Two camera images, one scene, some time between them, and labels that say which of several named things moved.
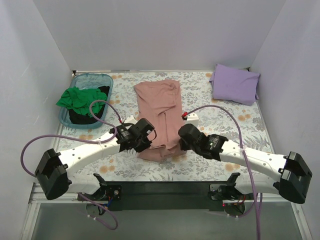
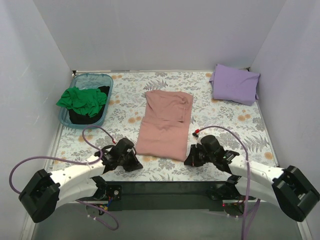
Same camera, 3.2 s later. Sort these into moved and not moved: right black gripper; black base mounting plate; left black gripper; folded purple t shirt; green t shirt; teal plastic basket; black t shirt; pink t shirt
Moved: pink t shirt; left black gripper; right black gripper
Not moved: teal plastic basket; folded purple t shirt; black base mounting plate; black t shirt; green t shirt
